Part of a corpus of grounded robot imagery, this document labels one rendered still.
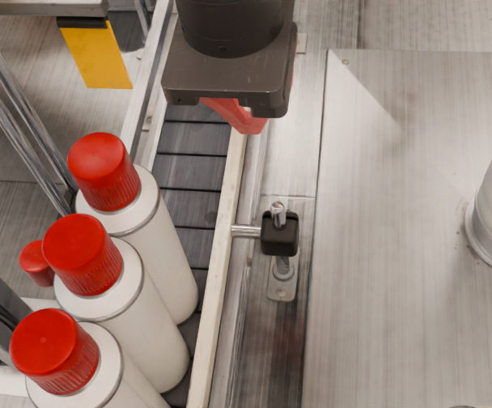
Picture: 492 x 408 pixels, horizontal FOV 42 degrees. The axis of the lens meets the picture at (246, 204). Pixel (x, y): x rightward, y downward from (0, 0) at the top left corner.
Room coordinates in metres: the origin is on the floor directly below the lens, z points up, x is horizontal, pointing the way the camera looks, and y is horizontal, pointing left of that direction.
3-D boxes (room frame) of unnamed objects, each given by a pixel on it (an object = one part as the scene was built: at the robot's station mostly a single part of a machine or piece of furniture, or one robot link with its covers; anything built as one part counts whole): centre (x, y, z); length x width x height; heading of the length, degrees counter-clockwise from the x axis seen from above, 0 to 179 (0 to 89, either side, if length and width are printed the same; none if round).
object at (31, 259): (0.29, 0.19, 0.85); 0.03 x 0.03 x 0.03
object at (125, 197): (0.21, 0.08, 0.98); 0.05 x 0.05 x 0.20
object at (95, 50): (0.28, 0.07, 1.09); 0.03 x 0.01 x 0.06; 75
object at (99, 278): (0.16, 0.09, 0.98); 0.05 x 0.05 x 0.20
